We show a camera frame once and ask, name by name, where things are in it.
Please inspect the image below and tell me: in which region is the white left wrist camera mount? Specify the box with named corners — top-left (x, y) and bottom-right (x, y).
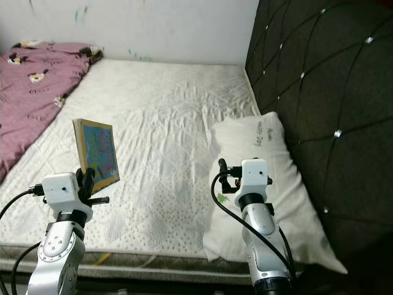
top-left (42, 173), bottom-right (93, 217)

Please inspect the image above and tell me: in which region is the white pillow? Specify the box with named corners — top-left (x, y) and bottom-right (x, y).
top-left (203, 112), bottom-right (348, 275)

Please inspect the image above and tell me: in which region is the purple cartoon mouse blanket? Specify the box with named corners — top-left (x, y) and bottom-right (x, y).
top-left (0, 40), bottom-right (104, 183)

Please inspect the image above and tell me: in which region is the colourful children's book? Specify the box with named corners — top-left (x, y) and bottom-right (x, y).
top-left (72, 118), bottom-right (122, 195)

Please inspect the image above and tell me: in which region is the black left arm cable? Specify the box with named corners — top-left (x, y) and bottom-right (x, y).
top-left (10, 241), bottom-right (49, 295)
top-left (0, 184), bottom-right (47, 219)

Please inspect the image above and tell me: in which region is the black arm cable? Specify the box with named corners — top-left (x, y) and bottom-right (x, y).
top-left (0, 184), bottom-right (47, 219)
top-left (211, 158), bottom-right (297, 272)
top-left (10, 241), bottom-right (49, 295)

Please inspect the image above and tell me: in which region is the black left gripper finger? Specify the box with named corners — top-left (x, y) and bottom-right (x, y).
top-left (77, 167), bottom-right (96, 194)

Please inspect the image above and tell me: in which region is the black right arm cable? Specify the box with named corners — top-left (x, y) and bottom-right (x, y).
top-left (211, 158), bottom-right (297, 272)

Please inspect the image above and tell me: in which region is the white quilted mattress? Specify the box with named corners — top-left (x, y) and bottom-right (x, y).
top-left (0, 58), bottom-right (341, 285)

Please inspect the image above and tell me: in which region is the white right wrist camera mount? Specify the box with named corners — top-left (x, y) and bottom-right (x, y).
top-left (239, 158), bottom-right (270, 197)

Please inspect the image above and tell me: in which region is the black tufted headboard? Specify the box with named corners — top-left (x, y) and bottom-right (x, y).
top-left (245, 0), bottom-right (393, 289)

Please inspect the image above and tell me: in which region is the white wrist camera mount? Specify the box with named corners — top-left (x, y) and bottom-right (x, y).
top-left (239, 158), bottom-right (270, 197)
top-left (42, 173), bottom-right (93, 217)

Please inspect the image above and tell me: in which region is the dark bed frame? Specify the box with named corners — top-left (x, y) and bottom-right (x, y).
top-left (0, 273), bottom-right (344, 295)

